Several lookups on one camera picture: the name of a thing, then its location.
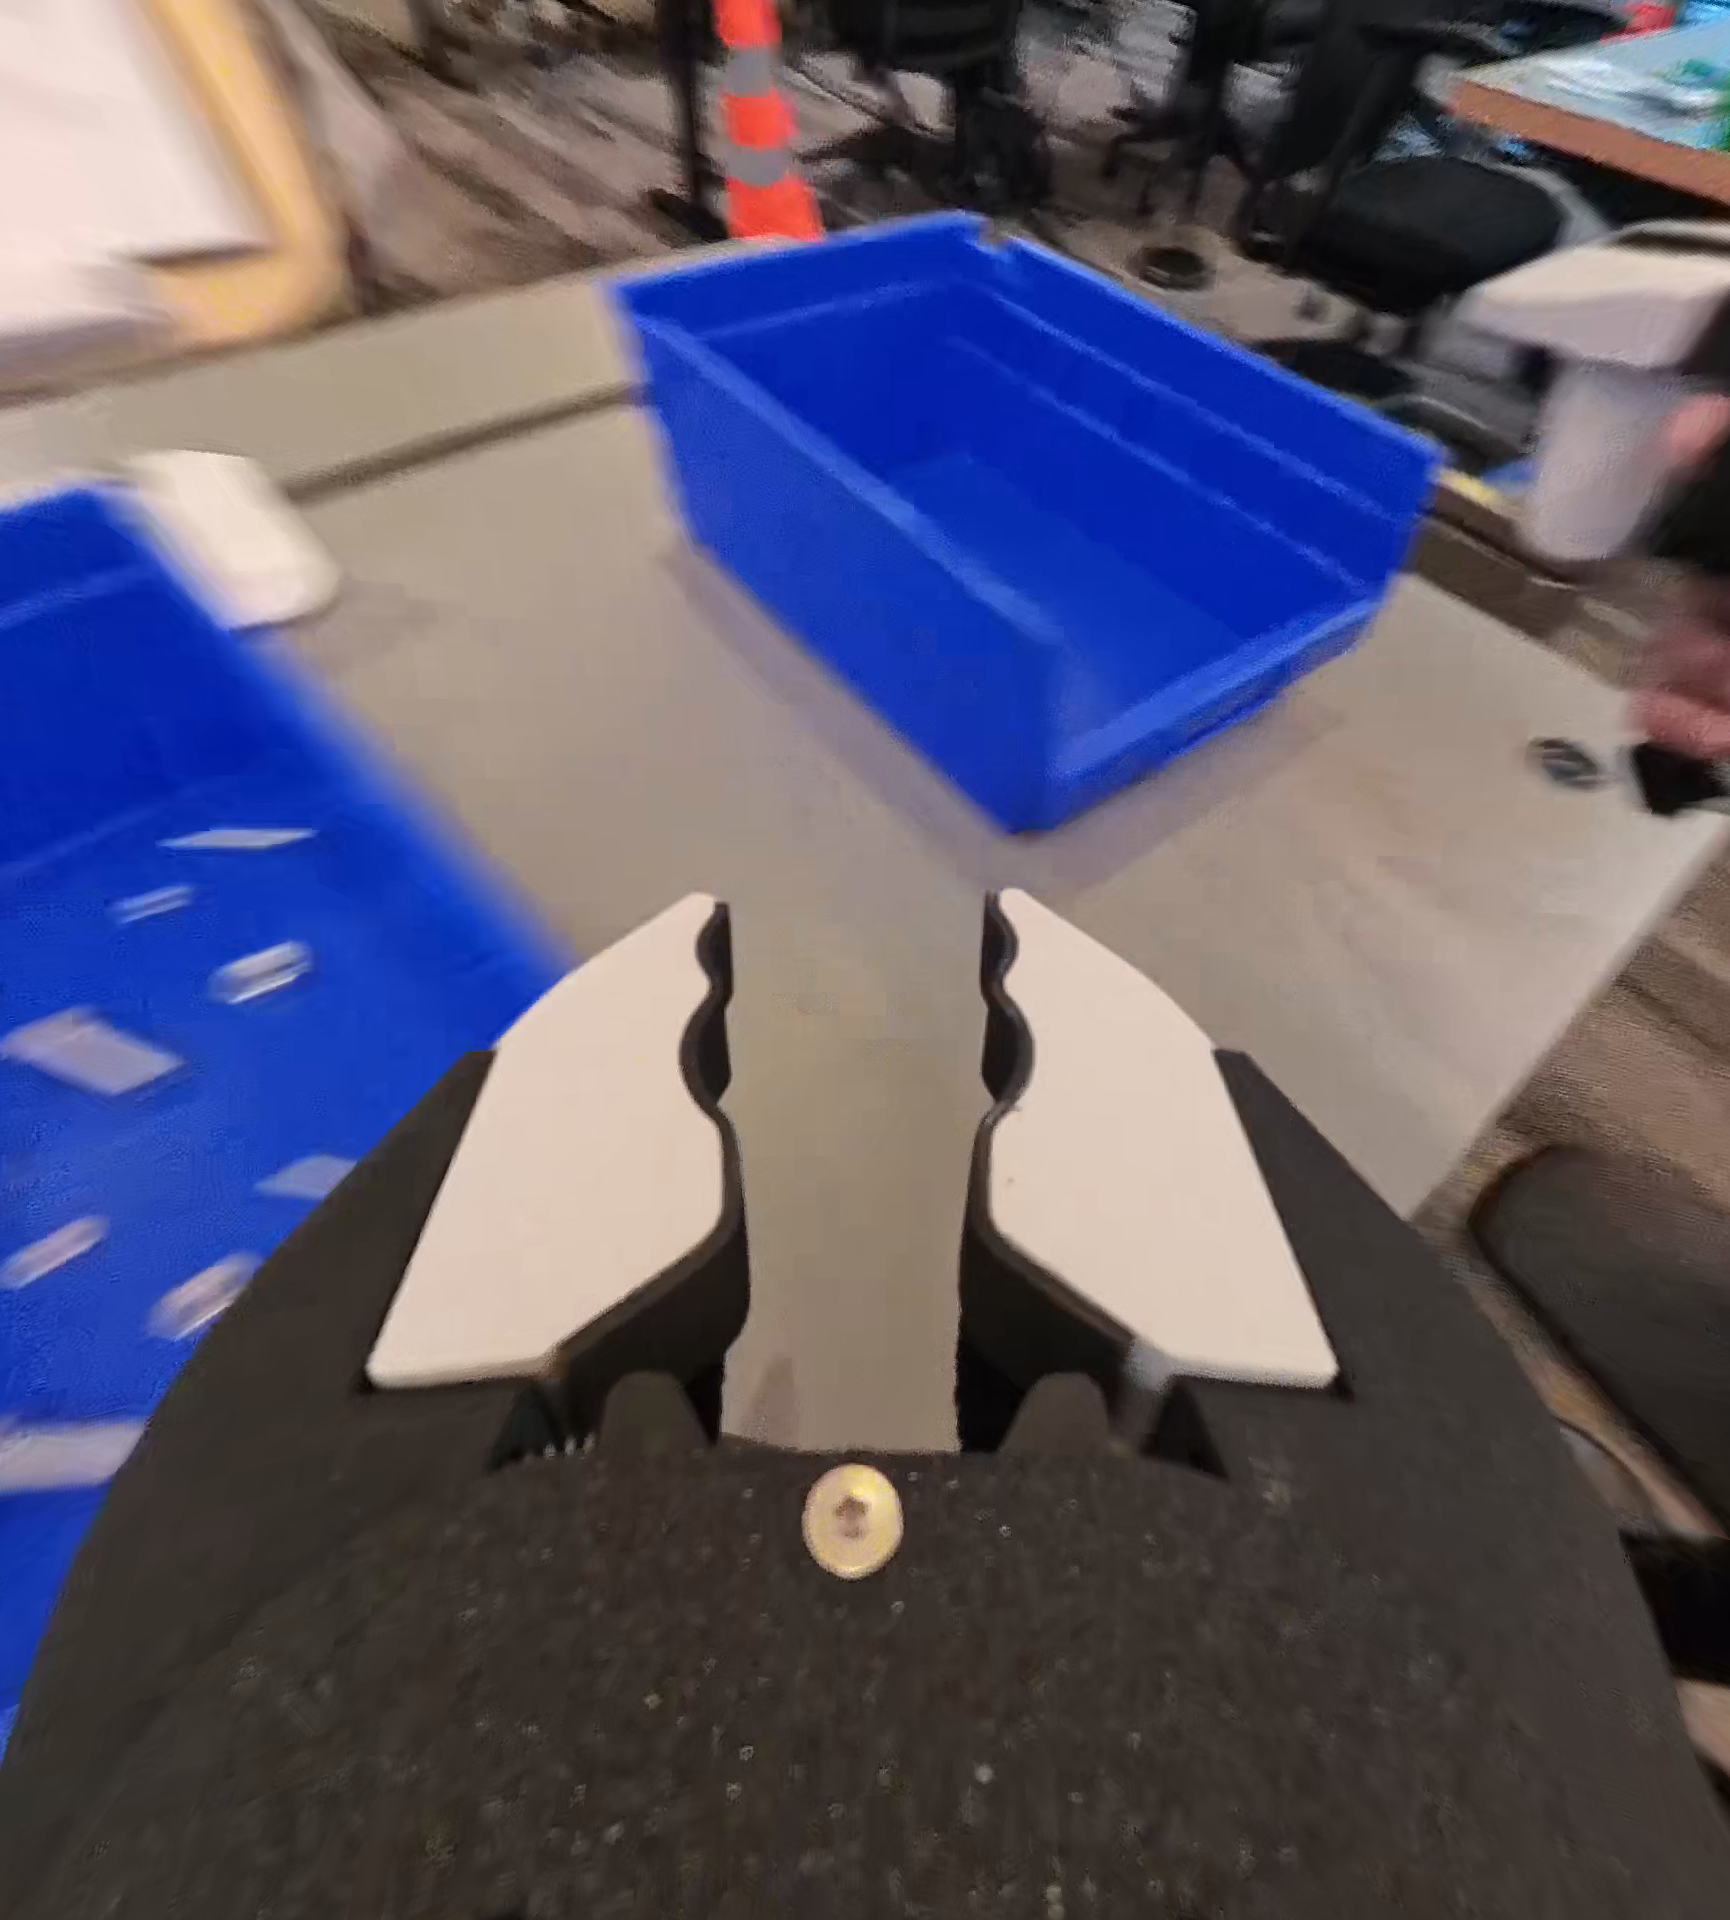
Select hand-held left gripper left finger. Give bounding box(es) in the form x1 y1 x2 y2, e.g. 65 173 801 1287
366 895 754 1454

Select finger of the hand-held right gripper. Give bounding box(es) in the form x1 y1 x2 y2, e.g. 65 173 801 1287
1453 222 1730 569

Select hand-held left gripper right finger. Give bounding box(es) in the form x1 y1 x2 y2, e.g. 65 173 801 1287
958 889 1342 1454

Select steel bolts and nuts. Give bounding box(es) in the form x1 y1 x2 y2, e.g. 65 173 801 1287
0 823 359 1512

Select blue plastic bin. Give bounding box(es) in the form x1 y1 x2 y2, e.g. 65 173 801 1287
605 211 1448 839
0 481 577 1893

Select grey desk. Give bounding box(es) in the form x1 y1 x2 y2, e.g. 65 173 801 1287
0 246 1730 1454

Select wooden work table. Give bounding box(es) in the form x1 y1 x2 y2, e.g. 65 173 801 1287
1442 22 1730 230

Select black office chair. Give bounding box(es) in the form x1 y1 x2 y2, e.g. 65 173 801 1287
1232 0 1612 320

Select black chair seat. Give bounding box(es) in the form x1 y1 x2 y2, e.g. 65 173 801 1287
1467 1144 1730 1699

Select orange traffic cone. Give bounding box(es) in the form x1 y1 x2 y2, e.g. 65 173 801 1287
711 0 827 246

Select wooden white document stand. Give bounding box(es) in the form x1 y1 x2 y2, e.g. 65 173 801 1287
0 0 359 636

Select instruction sheet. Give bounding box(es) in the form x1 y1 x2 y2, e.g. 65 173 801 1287
0 0 270 277

